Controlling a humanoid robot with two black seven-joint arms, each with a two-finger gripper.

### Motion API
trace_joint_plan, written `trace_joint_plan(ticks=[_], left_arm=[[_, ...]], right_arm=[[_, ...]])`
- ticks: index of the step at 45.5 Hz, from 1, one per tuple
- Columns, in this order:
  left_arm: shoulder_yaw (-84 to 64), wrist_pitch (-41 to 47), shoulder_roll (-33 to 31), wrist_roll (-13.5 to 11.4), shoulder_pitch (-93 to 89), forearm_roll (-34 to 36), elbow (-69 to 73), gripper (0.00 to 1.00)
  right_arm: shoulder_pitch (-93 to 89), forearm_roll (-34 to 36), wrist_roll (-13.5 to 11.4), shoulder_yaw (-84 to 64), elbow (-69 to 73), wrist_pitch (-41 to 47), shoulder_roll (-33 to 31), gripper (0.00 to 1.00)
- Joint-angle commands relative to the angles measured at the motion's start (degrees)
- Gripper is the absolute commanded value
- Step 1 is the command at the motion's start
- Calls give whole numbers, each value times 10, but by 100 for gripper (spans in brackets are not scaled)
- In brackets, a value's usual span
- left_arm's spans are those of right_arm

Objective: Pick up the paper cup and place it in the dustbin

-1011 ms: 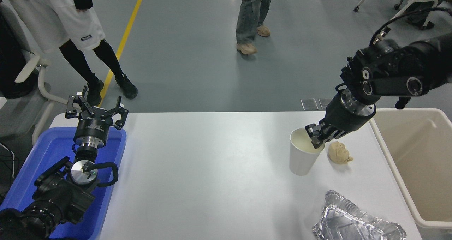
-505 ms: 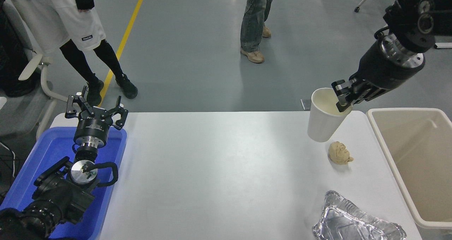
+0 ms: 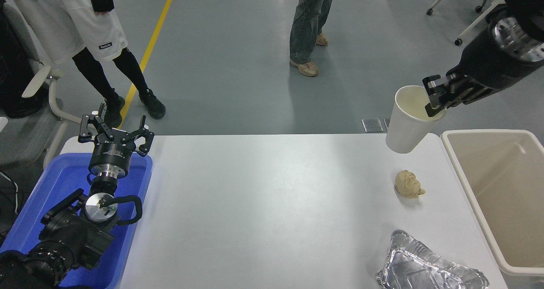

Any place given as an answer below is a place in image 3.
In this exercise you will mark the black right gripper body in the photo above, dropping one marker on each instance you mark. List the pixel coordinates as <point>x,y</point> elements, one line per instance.
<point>488,63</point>

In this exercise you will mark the crumpled silver foil tray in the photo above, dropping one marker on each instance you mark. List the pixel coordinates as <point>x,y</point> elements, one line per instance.
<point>418,267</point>

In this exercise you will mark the large pale bin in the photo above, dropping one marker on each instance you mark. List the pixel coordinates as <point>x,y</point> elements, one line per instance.
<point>510,195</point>

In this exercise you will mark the white paper cup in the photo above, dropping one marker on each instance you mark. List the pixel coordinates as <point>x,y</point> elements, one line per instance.
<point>406,127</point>

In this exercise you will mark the grey office chair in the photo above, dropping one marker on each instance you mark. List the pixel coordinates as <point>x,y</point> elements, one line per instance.
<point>25,131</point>

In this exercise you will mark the white wheeled chair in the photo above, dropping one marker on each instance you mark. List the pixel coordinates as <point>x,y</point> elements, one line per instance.
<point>471,21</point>

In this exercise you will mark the crumpled tan paper ball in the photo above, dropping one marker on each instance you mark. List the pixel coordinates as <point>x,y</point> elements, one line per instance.
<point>409,185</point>

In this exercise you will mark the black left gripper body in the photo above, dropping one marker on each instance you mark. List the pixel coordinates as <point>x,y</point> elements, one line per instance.
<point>111,153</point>

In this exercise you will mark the blue plastic tray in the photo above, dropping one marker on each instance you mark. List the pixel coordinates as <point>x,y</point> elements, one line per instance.
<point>63,178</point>

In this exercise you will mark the person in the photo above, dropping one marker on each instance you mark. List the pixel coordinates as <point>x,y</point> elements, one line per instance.
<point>63,21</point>
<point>310,21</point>

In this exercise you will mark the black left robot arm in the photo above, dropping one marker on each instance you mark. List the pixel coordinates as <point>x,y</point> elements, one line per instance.
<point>72,238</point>

